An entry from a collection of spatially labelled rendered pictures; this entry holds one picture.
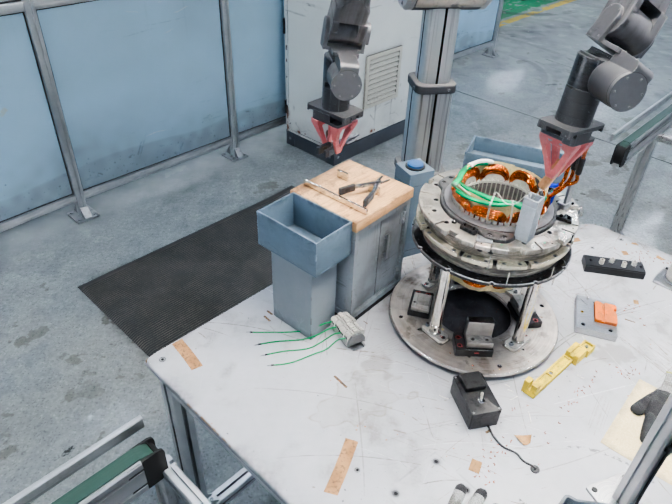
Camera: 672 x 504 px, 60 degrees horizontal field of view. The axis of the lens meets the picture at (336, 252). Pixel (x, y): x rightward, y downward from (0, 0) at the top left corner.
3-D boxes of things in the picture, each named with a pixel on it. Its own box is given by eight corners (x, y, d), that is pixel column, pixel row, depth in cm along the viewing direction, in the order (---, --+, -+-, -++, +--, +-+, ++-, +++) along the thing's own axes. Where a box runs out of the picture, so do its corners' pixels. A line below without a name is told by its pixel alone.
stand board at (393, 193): (356, 233, 118) (356, 223, 117) (290, 199, 128) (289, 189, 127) (413, 197, 131) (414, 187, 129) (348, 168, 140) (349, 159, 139)
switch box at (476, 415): (468, 430, 112) (473, 411, 109) (449, 391, 120) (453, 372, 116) (497, 424, 113) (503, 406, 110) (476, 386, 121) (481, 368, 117)
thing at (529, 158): (544, 247, 162) (572, 154, 145) (539, 268, 154) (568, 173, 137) (457, 225, 169) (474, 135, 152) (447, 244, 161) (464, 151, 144)
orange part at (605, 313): (616, 327, 134) (618, 324, 134) (594, 322, 136) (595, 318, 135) (615, 308, 140) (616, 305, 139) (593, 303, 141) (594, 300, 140)
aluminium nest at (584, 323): (615, 342, 133) (618, 334, 131) (574, 332, 135) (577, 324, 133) (613, 309, 142) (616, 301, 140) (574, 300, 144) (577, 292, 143)
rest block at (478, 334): (463, 333, 127) (467, 315, 124) (488, 334, 127) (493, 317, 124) (466, 347, 124) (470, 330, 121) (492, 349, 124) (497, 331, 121)
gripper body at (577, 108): (602, 134, 96) (620, 90, 92) (568, 144, 90) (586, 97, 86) (568, 120, 100) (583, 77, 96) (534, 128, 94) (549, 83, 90)
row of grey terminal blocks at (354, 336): (367, 345, 129) (369, 332, 127) (349, 353, 127) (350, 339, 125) (344, 318, 136) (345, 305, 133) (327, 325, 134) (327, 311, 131)
